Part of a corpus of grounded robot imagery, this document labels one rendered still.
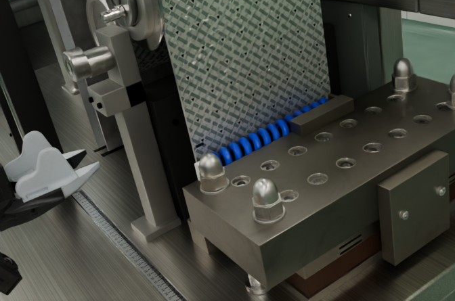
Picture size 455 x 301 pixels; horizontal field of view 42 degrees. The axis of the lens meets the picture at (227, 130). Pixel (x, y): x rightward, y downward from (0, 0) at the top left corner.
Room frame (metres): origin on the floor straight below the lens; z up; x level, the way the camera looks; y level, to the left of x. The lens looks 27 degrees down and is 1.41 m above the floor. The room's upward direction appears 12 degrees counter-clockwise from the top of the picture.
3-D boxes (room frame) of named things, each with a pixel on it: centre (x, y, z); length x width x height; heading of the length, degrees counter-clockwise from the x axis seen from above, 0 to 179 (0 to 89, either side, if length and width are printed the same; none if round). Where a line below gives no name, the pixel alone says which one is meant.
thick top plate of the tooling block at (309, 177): (0.64, -0.14, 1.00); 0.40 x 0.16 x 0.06; 118
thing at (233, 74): (0.73, -0.06, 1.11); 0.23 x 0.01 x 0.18; 118
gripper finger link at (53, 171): (0.56, 0.19, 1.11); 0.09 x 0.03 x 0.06; 109
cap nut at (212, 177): (0.60, 0.03, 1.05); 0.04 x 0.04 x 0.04
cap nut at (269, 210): (0.52, -0.03, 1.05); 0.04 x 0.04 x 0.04
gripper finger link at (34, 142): (0.61, 0.22, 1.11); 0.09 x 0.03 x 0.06; 127
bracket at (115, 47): (0.73, 0.14, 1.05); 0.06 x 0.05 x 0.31; 118
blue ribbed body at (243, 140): (0.71, -0.06, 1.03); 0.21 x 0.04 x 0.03; 118
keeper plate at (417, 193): (0.57, -0.20, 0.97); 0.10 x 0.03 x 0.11; 118
